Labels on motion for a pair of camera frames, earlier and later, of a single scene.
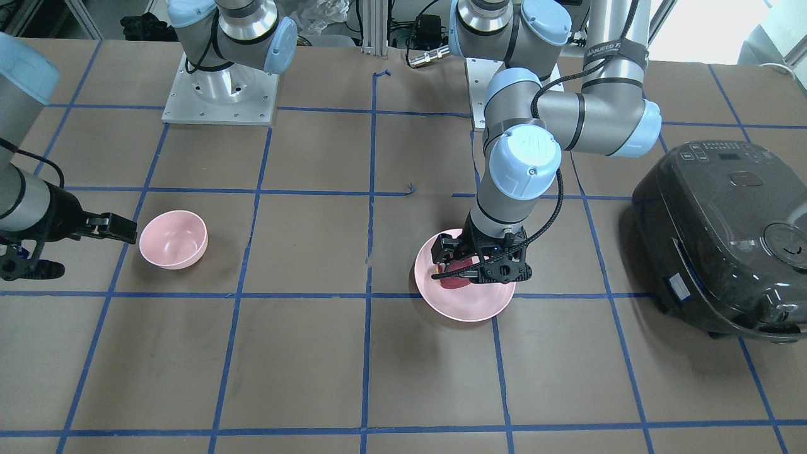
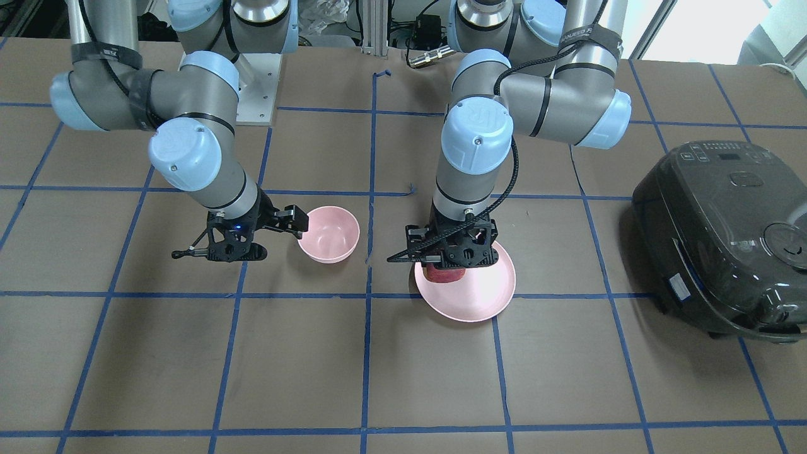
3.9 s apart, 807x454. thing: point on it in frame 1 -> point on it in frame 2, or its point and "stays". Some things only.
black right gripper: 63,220 -> 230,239
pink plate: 473,302 stays
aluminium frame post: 375,28 stays
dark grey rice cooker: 720,228 stays
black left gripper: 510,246 -> 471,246
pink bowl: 173,239 -> 333,235
